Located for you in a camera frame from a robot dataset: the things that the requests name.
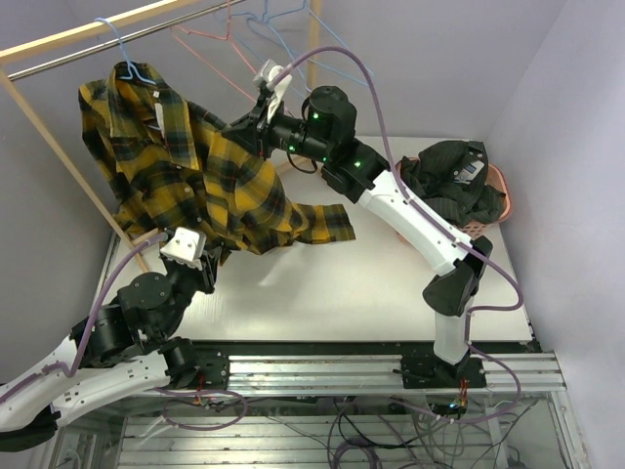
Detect yellow plaid shirt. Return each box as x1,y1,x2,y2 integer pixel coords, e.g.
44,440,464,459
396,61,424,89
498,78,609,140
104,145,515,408
78,63,355,256

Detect blue wire hanger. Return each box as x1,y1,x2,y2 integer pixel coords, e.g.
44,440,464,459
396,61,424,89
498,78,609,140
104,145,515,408
271,1,366,92

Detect blue hanger checkered shirt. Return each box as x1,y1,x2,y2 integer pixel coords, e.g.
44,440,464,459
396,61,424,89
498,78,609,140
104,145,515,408
229,1,322,61

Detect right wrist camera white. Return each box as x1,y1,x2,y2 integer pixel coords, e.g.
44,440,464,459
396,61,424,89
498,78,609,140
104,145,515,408
253,60,292,121

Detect pink hanger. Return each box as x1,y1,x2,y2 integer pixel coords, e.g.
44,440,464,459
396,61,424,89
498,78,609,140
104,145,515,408
170,1,260,102

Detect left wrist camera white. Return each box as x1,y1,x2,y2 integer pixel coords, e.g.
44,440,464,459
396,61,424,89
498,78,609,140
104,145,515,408
159,227,206,271

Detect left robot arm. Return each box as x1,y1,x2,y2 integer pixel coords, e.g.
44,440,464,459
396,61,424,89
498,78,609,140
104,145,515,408
1,248,222,452

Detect blue hanger yellow shirt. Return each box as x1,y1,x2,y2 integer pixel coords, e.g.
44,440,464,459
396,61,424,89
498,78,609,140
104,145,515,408
94,17,165,131

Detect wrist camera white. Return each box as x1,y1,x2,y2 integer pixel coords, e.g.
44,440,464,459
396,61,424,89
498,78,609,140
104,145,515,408
159,227,206,271
253,60,292,121

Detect pink plastic basket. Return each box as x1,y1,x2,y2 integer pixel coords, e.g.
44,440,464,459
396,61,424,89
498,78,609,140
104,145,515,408
397,157,512,239

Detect loose cables under table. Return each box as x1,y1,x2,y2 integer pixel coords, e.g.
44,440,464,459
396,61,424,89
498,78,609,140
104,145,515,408
160,373,538,469

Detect wooden clothes rack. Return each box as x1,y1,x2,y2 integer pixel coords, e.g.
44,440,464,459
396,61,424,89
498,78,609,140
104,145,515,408
0,0,323,273

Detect metal hanging rod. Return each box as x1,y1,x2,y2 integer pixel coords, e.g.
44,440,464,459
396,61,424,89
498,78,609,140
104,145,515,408
1,1,240,81

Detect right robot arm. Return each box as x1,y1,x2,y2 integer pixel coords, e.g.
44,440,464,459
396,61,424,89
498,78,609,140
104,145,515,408
223,86,492,387

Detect aluminium rail base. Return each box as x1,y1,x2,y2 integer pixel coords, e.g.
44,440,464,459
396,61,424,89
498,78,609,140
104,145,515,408
53,336,567,397

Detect dark green striped shirt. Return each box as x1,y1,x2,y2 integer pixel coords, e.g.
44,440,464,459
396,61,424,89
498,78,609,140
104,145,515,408
397,140,506,229

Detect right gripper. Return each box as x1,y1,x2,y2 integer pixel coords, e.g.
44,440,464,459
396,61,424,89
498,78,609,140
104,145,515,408
221,96,331,164

